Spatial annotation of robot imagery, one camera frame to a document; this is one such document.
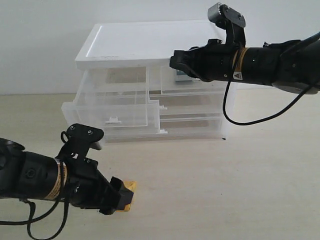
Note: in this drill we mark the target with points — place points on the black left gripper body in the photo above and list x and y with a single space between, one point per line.
83 186

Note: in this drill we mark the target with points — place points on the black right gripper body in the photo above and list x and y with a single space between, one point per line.
213 61

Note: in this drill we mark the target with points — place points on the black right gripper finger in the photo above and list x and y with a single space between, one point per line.
189 70
182 59

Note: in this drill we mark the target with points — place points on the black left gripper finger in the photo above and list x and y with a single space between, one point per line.
117 185
116 201

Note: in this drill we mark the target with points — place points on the yellow cheese wedge block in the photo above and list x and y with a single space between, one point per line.
130 188

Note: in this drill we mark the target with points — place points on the white bottle blue label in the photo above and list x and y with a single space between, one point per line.
181 76

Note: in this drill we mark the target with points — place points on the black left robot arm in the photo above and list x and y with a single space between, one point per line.
26 175

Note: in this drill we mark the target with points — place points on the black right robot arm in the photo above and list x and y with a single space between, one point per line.
290 66

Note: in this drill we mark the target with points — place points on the clear middle wide drawer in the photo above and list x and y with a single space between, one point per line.
189 104

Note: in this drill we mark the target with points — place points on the clear wide drawer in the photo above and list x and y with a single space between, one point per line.
196 127
189 104

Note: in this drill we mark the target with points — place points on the white plastic drawer cabinet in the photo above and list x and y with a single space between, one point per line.
146 44

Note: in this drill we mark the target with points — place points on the clear bottom wide drawer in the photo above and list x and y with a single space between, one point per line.
196 127

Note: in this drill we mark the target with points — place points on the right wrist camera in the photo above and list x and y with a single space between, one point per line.
230 20

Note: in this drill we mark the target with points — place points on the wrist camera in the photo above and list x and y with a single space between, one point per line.
78 139
230 20

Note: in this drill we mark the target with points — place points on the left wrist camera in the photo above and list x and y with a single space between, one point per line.
78 139

